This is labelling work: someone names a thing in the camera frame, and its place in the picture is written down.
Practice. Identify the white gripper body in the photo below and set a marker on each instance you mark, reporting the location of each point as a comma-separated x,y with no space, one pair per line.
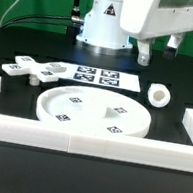
144,19

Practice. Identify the white round table top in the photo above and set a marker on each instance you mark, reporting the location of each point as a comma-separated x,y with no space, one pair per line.
94,109

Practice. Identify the white front fence bar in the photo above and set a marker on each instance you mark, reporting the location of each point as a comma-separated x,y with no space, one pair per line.
127,149

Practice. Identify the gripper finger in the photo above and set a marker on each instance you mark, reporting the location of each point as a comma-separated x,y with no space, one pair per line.
144,50
172,47

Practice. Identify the white marker sheet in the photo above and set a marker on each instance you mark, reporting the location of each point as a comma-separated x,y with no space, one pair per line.
101,77

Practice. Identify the white cross-shaped table base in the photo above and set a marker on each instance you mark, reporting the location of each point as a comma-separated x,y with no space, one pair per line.
37,72

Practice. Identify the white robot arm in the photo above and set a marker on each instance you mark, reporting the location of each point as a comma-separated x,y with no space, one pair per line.
111,23

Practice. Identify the black vertical post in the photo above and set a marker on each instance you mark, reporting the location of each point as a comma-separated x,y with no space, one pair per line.
76,8

